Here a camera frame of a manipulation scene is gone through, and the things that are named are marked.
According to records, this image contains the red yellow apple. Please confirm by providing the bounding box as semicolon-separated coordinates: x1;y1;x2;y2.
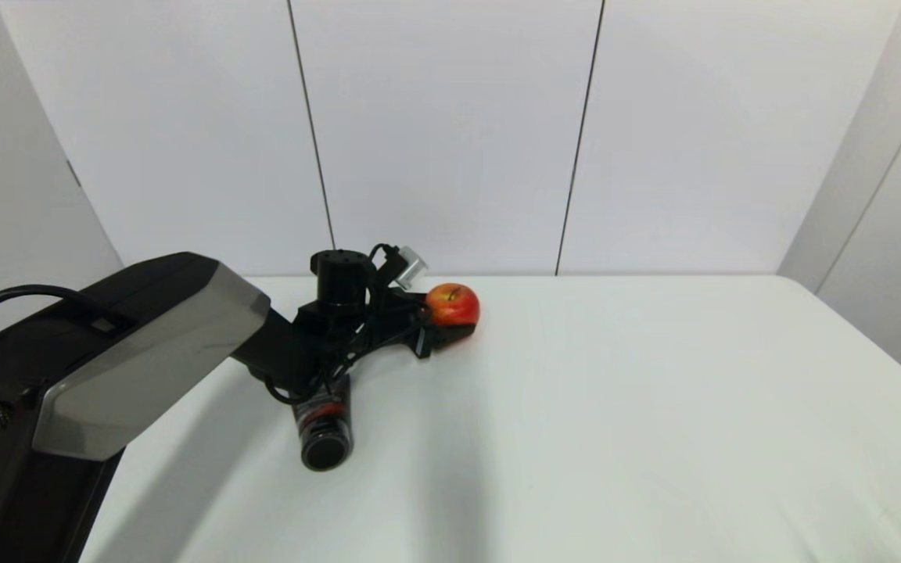
425;283;481;328

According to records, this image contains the black cosmetic tube red print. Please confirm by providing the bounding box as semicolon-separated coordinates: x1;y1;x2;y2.
293;374;356;472

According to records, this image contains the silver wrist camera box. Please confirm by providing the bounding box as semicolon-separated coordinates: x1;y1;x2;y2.
393;246;429;287

